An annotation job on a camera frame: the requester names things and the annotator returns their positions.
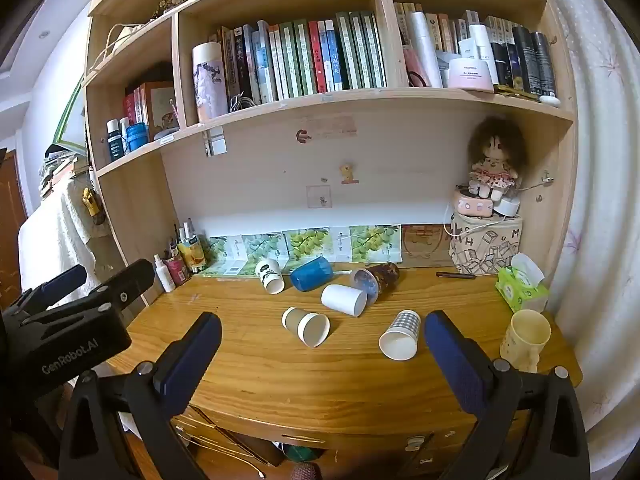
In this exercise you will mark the hanging striped label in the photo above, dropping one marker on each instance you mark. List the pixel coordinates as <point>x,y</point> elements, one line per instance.
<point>216,141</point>

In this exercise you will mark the stack of papers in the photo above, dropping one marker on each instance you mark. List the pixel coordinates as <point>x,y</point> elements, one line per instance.
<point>60,167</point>

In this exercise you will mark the beige paper cup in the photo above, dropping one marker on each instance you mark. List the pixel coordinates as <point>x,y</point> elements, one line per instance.
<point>295,320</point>

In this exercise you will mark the row of green and dark books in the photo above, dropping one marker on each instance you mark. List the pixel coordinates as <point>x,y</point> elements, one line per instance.
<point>300,60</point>

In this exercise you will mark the cream yellow cup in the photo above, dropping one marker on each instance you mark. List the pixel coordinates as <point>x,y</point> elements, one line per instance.
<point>520,350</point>

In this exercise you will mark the brown wooden door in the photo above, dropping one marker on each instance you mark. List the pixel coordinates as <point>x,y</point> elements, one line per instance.
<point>10,210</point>

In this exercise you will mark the small white bottle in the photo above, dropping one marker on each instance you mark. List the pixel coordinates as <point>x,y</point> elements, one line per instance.
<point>125,132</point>

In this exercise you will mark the pink textured ball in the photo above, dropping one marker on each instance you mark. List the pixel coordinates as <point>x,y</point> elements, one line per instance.
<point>305,472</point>

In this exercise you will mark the black cosmetic box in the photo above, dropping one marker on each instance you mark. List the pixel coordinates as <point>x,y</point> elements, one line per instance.
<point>501,65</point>

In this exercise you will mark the row of red books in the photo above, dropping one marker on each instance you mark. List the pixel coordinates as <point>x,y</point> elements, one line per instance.
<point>142,105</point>

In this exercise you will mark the white tote bag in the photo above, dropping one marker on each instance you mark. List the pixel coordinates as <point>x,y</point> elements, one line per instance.
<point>122,37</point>

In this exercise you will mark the white cream jar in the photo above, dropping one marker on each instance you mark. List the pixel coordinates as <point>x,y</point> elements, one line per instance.
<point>470,77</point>

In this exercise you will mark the green framed picture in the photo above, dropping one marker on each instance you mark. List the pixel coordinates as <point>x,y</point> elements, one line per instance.
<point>70,117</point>

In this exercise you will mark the tall white tube bottle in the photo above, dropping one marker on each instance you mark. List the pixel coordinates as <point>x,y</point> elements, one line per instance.
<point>425,50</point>

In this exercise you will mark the small white case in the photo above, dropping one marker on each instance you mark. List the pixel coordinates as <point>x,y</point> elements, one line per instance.
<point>550,100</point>

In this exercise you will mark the patterned storage box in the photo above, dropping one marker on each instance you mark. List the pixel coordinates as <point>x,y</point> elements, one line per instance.
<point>480,250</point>

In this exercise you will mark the white cup with dark print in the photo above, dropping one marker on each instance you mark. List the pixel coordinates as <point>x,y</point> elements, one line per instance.
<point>267,272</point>

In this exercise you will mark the white lace cloth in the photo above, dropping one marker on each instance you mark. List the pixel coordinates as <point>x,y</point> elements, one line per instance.
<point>55,230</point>

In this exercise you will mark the brown printed card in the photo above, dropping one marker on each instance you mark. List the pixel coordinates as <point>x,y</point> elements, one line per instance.
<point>425,245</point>

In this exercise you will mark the plain white cup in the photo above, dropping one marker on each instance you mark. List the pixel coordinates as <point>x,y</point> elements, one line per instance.
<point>340,297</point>

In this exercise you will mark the blue jar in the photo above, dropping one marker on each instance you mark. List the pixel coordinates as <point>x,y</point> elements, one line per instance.
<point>137,139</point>

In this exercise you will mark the white round charger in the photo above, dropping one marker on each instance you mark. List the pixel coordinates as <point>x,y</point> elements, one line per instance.
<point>507,207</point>

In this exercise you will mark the curly-haired rag doll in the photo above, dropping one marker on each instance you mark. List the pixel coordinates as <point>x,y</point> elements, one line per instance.
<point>492,162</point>

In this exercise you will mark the pink packet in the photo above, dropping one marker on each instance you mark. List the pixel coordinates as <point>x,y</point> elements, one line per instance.
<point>412,67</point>

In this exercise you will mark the wooden bookshelf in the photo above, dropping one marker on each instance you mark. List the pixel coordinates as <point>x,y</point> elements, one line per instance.
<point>400,170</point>

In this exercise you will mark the white slim tube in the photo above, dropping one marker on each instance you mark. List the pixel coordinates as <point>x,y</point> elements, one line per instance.
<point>190,229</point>
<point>182,234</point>

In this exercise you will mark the dark glass bottle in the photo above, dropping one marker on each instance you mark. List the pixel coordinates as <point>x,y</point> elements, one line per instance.
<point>114,145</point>

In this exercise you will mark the green tissue pack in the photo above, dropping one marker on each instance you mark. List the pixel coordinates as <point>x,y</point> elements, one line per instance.
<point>520,292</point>

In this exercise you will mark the row of pale books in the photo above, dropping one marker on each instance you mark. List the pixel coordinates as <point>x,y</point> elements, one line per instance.
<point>445,22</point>

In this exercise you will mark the pink cylindrical container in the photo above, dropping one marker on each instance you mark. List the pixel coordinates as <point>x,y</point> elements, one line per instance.
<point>177,270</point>

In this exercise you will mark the pink small radio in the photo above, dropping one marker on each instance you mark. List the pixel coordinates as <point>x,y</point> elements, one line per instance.
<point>472,206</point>

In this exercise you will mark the grape print folded leaflet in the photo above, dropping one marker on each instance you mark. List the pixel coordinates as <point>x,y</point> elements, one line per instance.
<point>305,242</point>

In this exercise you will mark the wooden desk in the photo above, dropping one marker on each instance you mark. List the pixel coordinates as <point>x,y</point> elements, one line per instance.
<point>300,385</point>

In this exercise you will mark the black cosmetic bottle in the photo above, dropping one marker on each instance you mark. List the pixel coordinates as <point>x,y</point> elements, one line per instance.
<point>524,60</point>
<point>545,65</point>

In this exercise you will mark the checkered paper cup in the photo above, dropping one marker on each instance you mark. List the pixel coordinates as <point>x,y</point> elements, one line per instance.
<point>405,324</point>

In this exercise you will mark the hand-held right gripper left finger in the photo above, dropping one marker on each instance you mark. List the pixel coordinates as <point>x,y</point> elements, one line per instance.
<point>192,360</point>

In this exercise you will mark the yellow toy figure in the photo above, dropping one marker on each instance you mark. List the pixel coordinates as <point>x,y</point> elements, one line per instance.
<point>90,202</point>

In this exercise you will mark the white spray bottle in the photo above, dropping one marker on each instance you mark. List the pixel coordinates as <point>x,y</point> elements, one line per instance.
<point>165,275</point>

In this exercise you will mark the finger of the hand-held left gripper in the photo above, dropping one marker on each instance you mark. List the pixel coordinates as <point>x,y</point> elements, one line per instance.
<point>127,280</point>
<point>62,282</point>

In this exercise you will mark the white floral thermos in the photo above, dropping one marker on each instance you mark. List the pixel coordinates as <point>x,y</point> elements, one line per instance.
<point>210,85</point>

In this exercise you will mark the white flowered curtain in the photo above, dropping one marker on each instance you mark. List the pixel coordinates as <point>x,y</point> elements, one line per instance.
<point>600,160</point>

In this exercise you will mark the black pen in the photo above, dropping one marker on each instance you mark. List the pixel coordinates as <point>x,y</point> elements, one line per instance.
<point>455,275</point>

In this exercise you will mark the blue plastic cup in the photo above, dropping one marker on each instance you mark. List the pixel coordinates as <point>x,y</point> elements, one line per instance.
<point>312,274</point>

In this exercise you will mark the small white box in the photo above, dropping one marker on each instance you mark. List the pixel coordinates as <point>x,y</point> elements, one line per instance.
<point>467,49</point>

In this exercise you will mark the yellow duck wall hook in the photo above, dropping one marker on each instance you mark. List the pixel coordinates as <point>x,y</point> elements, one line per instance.
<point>347,172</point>

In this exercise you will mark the brown patterned cup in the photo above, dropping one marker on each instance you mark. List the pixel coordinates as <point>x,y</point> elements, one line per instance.
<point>385,276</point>

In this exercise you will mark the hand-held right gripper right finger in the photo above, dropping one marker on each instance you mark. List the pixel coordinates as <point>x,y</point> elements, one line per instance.
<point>452,360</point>

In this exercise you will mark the white cosmetic bottle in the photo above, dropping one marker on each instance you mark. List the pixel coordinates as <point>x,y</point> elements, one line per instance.
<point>482,40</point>

